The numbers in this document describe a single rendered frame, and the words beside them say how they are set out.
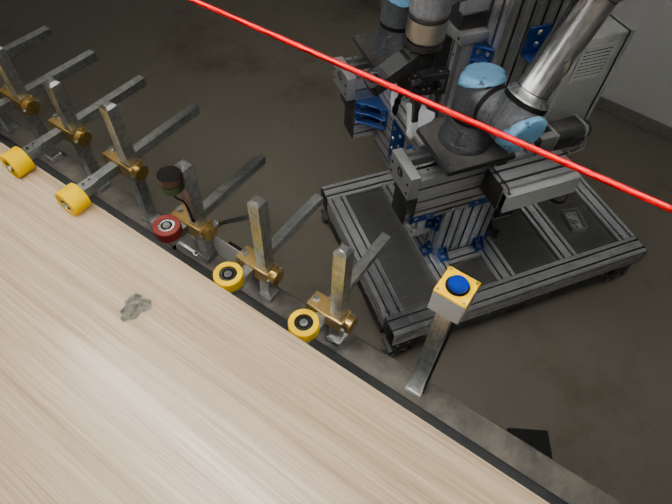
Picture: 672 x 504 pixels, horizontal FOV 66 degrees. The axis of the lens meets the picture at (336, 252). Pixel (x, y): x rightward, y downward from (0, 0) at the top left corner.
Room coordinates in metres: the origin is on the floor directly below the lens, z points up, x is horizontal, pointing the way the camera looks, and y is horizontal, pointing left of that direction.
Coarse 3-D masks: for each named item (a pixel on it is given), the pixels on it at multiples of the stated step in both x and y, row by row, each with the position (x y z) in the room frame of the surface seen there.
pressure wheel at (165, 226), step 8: (160, 216) 0.93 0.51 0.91; (168, 216) 0.94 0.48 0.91; (152, 224) 0.90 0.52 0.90; (160, 224) 0.91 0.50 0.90; (168, 224) 0.91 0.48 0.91; (176, 224) 0.91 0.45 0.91; (160, 232) 0.88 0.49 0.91; (168, 232) 0.88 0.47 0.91; (176, 232) 0.88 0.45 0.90; (160, 240) 0.87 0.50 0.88; (168, 240) 0.87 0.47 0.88; (176, 248) 0.90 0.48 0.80
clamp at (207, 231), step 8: (184, 208) 1.00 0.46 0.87; (176, 216) 0.97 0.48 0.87; (184, 216) 0.97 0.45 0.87; (192, 224) 0.94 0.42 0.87; (208, 224) 0.95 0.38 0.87; (192, 232) 0.93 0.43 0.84; (200, 232) 0.92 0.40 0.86; (208, 232) 0.92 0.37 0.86; (216, 232) 0.94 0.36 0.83; (208, 240) 0.91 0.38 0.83
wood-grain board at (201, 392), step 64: (0, 192) 1.00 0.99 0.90; (0, 256) 0.77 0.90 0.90; (64, 256) 0.78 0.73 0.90; (128, 256) 0.79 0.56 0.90; (0, 320) 0.58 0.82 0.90; (64, 320) 0.59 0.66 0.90; (192, 320) 0.61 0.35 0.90; (256, 320) 0.62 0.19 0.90; (0, 384) 0.42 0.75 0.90; (64, 384) 0.43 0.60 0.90; (128, 384) 0.44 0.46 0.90; (192, 384) 0.45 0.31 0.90; (256, 384) 0.45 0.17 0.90; (320, 384) 0.46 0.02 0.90; (0, 448) 0.28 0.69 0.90; (64, 448) 0.29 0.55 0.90; (128, 448) 0.30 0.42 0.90; (192, 448) 0.30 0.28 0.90; (256, 448) 0.31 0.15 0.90; (320, 448) 0.32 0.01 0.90; (384, 448) 0.33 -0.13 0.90; (448, 448) 0.33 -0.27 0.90
